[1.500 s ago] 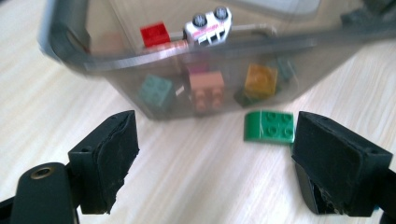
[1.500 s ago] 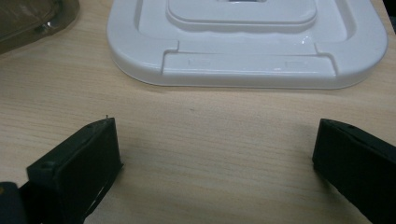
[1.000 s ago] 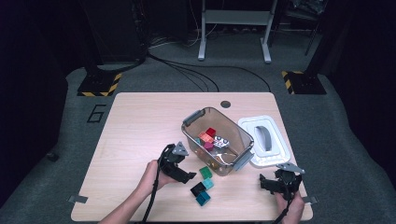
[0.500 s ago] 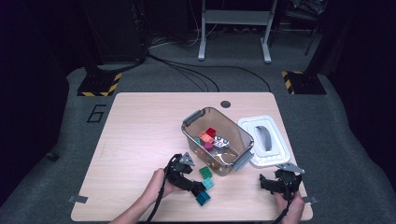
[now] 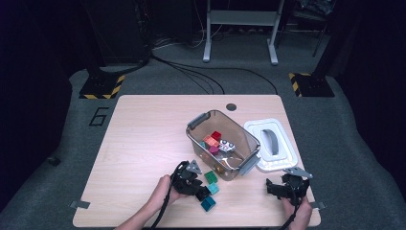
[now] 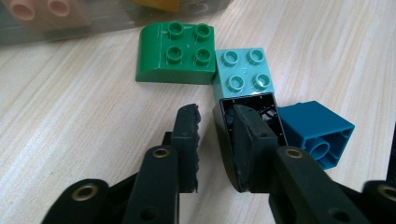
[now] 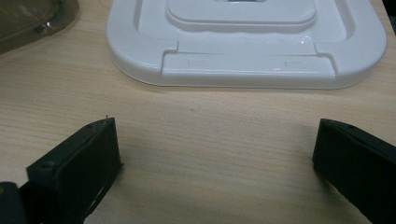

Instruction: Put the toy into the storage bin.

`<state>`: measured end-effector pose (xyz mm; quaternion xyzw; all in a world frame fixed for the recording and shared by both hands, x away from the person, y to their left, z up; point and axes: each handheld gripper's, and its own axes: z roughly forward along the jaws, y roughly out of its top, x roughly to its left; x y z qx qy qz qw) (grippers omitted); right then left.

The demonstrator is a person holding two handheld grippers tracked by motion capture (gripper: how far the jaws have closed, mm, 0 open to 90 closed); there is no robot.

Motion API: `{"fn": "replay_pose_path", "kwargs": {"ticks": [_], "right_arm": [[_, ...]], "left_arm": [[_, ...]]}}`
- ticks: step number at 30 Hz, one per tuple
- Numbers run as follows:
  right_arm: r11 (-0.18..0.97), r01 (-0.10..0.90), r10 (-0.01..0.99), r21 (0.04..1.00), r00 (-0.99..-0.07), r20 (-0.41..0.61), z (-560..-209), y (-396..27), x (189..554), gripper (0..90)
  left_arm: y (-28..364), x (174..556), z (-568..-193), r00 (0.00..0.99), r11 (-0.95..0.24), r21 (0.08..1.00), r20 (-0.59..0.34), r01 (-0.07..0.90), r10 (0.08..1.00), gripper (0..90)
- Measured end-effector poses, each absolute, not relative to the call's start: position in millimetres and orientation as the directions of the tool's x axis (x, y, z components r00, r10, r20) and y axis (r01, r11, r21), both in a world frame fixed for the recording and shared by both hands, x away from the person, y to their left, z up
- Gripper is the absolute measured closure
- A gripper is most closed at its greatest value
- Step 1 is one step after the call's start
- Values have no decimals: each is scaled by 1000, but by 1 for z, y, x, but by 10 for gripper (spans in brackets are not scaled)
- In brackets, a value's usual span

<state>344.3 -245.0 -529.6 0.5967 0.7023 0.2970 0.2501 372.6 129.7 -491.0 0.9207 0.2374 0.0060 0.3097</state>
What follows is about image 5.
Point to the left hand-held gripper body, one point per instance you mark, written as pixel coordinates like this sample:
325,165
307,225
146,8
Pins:
186,182

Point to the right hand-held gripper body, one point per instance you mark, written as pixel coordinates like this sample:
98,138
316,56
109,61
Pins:
295,188

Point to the light teal building block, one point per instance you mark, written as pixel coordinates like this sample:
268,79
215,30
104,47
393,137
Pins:
214,189

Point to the small teal building block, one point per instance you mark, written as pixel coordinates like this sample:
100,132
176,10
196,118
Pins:
202,144

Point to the magenta building block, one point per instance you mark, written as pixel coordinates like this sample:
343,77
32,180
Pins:
214,150

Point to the salmon pink building block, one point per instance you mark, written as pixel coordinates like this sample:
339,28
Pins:
210,141

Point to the white toy ambulance car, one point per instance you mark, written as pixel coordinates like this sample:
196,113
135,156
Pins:
226,146

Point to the red building block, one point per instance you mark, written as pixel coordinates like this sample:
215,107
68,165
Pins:
216,135

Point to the white plastic lid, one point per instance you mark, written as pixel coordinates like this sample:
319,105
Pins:
255,131

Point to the clear brown storage box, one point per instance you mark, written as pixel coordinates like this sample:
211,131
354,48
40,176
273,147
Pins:
236,127

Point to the person's right hand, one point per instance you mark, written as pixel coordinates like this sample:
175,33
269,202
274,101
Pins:
301,214

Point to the person's left hand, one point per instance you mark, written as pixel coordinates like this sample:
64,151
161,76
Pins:
162,193

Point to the dark teal building block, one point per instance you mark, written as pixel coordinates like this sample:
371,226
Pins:
208,204

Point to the green building block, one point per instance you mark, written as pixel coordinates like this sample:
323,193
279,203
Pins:
210,177

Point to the black stand striped base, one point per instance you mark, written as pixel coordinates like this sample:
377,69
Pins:
312,86
102,86

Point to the dark curtain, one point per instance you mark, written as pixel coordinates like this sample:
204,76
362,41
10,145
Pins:
25,96
376,96

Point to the dark cabinet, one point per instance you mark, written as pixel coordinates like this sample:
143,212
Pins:
121,32

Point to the dark metal table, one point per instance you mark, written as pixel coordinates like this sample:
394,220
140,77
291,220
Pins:
306,16

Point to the grey metal table bracket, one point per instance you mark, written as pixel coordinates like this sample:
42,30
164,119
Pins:
319,205
79,204

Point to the white metal stand frame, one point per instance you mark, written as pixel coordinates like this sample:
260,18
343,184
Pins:
242,17

